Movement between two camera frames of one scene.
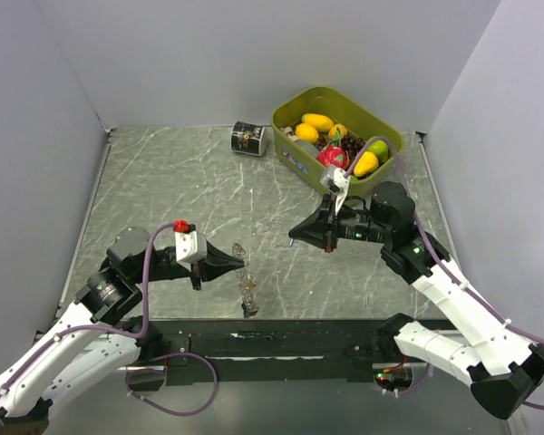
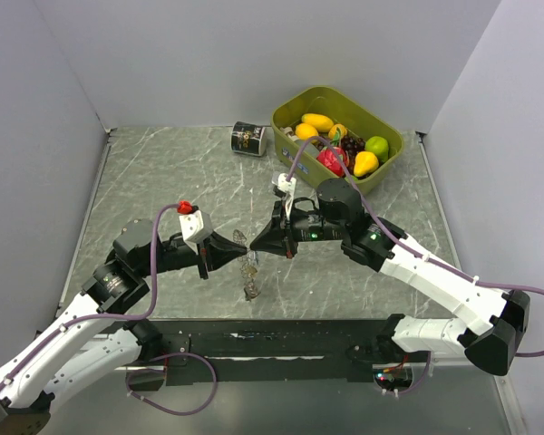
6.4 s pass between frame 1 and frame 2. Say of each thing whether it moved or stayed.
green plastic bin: stayed
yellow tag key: moved
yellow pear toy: stayed
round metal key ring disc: moved
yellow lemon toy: stayed
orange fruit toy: stayed
